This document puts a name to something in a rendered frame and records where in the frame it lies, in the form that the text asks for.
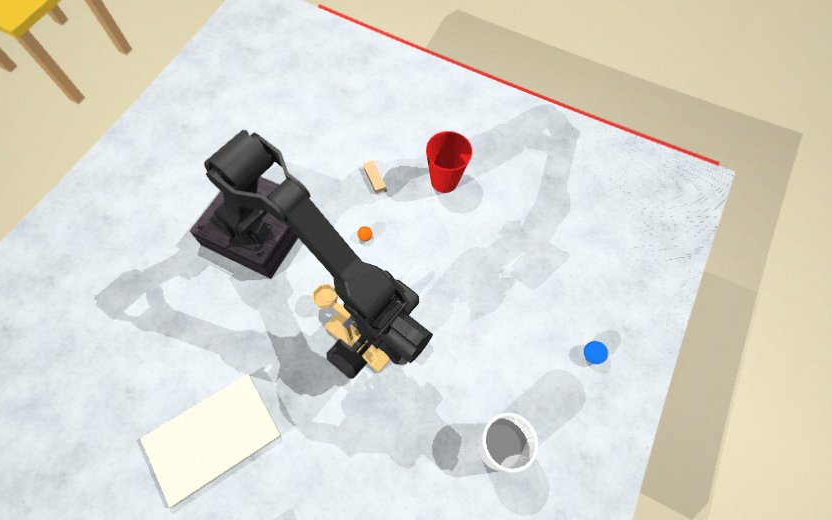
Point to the red plastic cup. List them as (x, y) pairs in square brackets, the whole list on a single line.
[(448, 154)]

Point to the orange ball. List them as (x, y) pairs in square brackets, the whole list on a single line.
[(364, 233)]

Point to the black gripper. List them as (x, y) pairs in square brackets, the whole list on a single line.
[(346, 358)]

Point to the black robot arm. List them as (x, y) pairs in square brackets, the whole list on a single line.
[(365, 289)]

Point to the cream flat rectangular panel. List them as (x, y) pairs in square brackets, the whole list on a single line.
[(209, 439)]

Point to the white mug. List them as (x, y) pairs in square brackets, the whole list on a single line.
[(508, 443)]

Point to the blue ball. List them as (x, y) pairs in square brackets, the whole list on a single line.
[(595, 352)]

